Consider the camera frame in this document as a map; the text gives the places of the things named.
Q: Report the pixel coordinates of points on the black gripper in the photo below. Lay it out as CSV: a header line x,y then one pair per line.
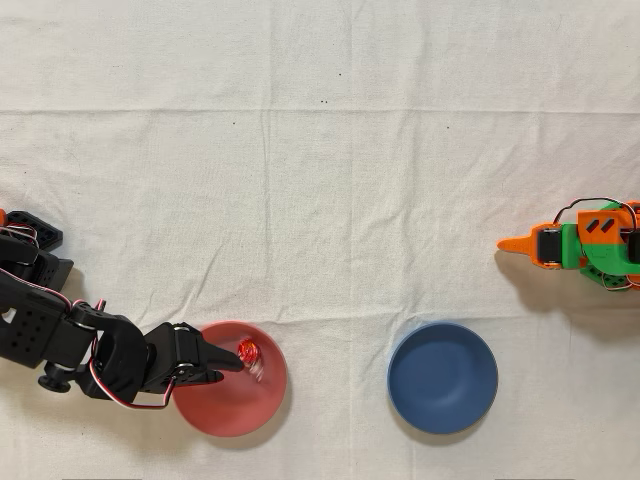
x,y
186,356

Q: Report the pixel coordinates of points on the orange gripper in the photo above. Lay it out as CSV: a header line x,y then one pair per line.
x,y
549,247

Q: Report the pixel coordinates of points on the red candy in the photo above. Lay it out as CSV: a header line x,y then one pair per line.
x,y
247,349

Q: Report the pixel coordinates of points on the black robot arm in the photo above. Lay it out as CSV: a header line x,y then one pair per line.
x,y
30,330

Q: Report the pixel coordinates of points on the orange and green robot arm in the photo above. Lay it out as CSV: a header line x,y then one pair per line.
x,y
600,250

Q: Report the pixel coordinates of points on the red bowl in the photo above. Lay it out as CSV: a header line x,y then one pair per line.
x,y
235,405

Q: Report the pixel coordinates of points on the blue bowl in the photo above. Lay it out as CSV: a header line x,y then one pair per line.
x,y
442,377

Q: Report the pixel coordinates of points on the white cloth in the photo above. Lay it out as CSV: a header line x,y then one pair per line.
x,y
320,175

